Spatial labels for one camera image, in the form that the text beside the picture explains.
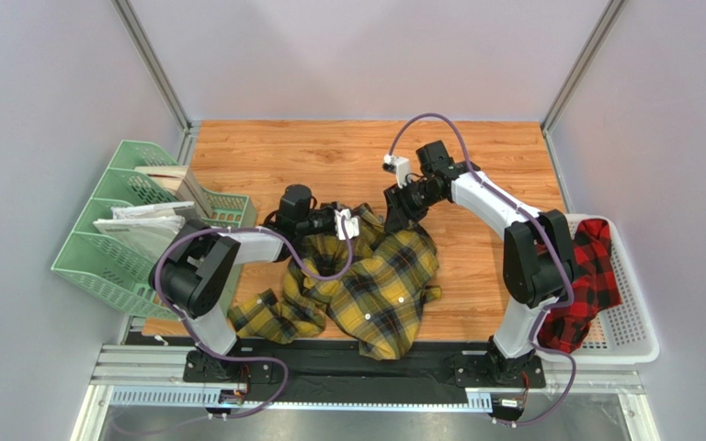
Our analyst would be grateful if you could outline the yellow plaid long sleeve shirt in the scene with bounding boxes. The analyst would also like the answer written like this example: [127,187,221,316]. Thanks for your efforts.
[227,204,442,360]

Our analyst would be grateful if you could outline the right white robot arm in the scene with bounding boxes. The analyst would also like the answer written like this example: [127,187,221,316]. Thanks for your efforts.
[382,141,577,385]

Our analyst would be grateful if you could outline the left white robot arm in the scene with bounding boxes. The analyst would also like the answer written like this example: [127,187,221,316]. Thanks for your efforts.
[149,185,359,384]

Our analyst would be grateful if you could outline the red plaid long sleeve shirt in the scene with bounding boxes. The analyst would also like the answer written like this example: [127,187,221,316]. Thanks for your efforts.
[537,219,621,354]

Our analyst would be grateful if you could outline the book in file rack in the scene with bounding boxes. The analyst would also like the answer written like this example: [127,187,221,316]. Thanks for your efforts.
[135,165,213,217]

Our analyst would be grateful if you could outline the papers in file rack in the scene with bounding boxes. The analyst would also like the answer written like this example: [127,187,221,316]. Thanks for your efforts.
[93,201,199,263]

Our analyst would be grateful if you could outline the green plastic file rack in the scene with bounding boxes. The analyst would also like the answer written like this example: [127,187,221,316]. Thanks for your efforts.
[51,140,258,324]

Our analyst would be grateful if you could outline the white plastic basket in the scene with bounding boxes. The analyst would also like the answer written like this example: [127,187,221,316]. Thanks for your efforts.
[532,214,660,366]

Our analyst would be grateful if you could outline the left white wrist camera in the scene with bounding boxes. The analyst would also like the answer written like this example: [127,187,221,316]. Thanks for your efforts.
[335,209,360,241]

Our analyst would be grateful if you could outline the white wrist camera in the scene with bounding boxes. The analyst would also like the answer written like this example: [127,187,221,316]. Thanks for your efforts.
[335,209,360,241]
[382,154,413,188]

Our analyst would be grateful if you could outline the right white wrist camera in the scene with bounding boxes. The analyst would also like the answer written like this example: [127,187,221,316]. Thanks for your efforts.
[382,154,413,188]

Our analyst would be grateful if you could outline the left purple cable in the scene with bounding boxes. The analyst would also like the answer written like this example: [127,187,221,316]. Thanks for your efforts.
[153,210,356,421]

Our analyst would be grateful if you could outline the purple cable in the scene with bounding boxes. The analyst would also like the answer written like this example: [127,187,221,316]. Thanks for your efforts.
[153,210,356,421]
[387,113,577,427]

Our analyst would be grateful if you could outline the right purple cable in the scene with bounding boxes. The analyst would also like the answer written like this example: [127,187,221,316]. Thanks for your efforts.
[387,113,577,427]

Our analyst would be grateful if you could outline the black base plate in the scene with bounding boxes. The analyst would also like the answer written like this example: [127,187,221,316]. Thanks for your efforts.
[168,337,546,404]

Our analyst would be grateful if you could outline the aluminium frame rail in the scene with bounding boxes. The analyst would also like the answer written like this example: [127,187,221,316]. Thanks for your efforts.
[73,340,659,440]

